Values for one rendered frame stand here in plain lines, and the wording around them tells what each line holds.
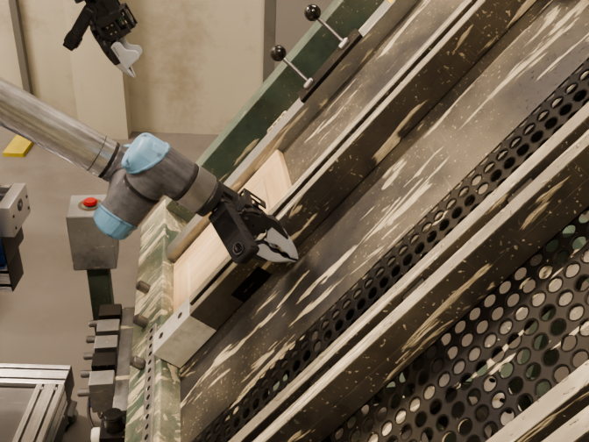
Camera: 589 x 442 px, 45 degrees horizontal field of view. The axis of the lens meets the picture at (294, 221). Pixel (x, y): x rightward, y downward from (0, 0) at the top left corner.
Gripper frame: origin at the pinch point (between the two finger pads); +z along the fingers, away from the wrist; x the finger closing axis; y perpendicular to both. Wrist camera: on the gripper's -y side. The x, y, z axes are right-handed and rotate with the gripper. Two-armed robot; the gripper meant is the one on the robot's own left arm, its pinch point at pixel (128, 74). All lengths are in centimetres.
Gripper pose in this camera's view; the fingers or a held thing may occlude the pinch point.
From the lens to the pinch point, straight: 171.7
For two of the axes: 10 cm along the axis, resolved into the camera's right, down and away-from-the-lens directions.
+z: 4.3, 7.7, 4.7
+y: 9.0, -3.6, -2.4
